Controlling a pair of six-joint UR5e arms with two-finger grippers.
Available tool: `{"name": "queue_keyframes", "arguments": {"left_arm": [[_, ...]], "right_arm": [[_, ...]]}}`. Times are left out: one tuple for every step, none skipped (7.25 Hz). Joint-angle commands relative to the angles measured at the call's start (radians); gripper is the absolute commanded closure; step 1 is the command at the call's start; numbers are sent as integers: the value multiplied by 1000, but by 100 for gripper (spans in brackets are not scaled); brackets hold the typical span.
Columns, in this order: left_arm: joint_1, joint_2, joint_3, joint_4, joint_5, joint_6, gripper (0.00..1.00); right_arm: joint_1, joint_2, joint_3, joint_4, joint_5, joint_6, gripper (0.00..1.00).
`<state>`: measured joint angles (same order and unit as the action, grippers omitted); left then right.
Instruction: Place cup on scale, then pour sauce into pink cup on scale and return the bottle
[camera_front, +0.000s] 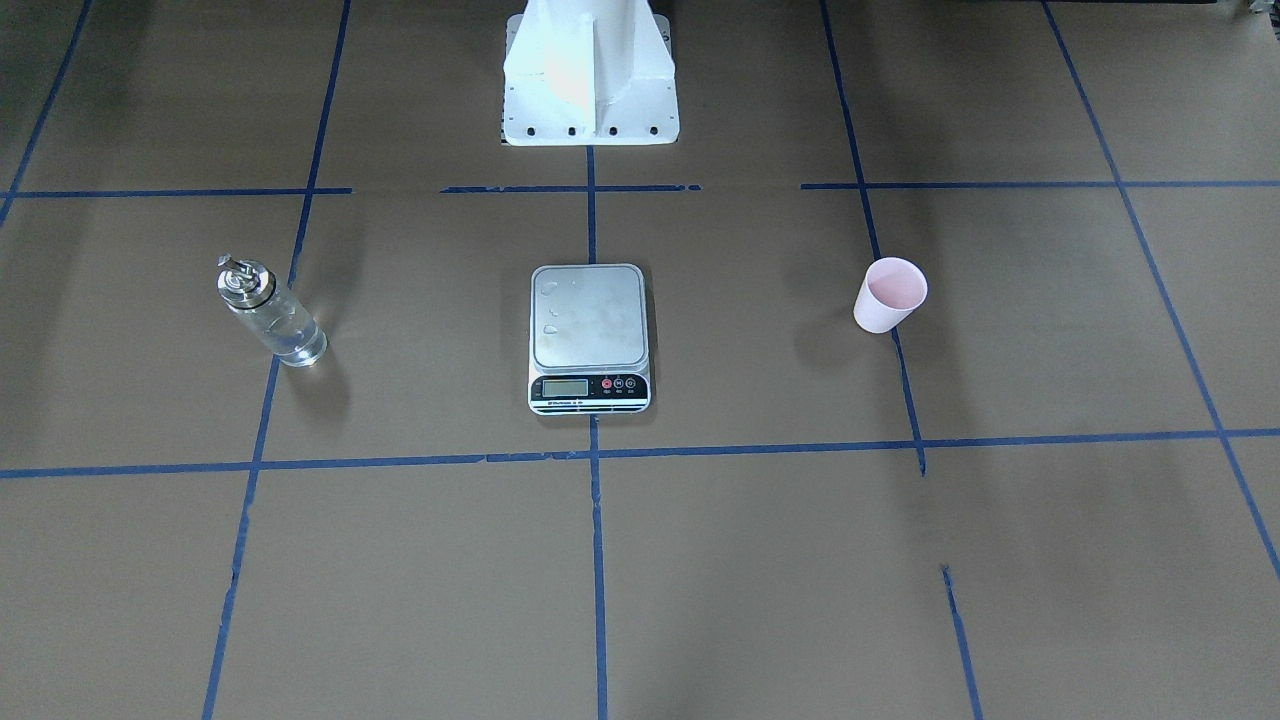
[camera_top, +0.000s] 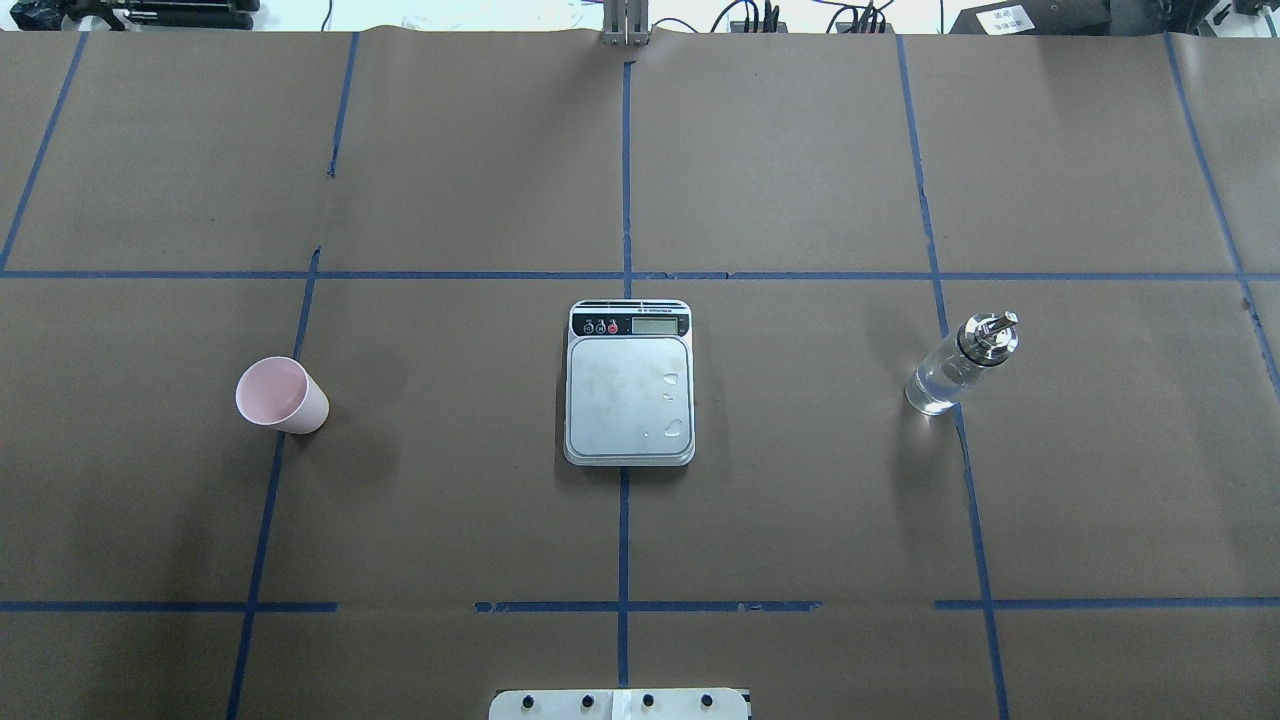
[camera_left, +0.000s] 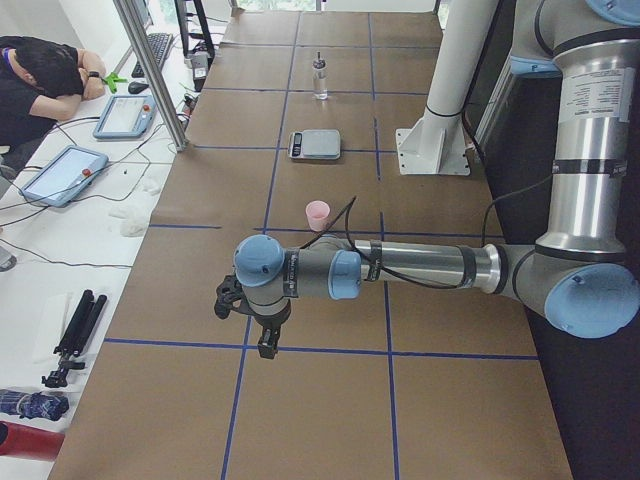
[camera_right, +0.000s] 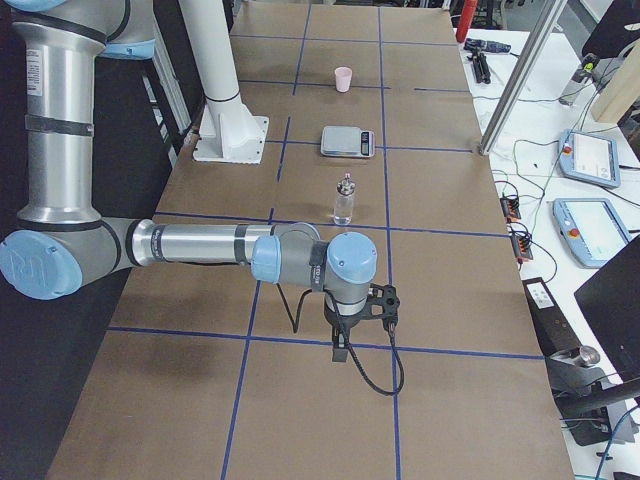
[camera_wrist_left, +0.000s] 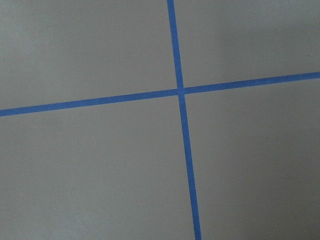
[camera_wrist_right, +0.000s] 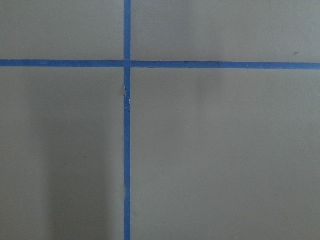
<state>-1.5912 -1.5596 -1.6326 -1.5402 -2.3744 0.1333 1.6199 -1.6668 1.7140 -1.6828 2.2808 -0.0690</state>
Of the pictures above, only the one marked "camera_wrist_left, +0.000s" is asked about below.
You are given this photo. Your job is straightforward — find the blue tape strip crosswise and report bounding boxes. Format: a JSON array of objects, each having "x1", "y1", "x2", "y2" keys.
[{"x1": 0, "y1": 72, "x2": 320, "y2": 117}]

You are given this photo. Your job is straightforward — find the blue tape strip lengthwise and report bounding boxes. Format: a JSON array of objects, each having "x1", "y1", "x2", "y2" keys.
[{"x1": 167, "y1": 0, "x2": 202, "y2": 240}]

